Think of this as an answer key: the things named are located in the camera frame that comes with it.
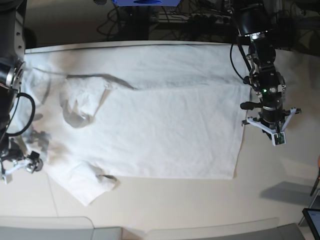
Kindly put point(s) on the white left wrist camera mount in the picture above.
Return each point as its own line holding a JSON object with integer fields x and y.
{"x": 278, "y": 137}

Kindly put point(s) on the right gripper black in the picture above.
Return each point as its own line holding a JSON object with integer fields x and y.
{"x": 11, "y": 151}

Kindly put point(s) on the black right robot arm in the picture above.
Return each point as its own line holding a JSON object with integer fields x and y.
{"x": 12, "y": 67}

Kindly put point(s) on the blue box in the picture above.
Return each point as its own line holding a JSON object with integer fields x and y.
{"x": 130, "y": 3}

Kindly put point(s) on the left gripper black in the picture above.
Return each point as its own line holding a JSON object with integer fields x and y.
{"x": 271, "y": 115}

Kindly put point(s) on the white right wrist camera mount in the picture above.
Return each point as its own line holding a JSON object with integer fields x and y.
{"x": 25, "y": 164}

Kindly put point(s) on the white T-shirt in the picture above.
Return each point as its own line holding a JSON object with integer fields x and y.
{"x": 146, "y": 111}

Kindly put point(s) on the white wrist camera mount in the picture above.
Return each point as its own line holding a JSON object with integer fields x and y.
{"x": 278, "y": 137}
{"x": 25, "y": 164}

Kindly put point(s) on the black tripod leg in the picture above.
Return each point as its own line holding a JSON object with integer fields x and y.
{"x": 317, "y": 181}

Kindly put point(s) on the grey chair left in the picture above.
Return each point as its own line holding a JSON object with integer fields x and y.
{"x": 55, "y": 228}

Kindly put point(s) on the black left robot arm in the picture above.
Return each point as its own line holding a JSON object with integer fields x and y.
{"x": 252, "y": 21}

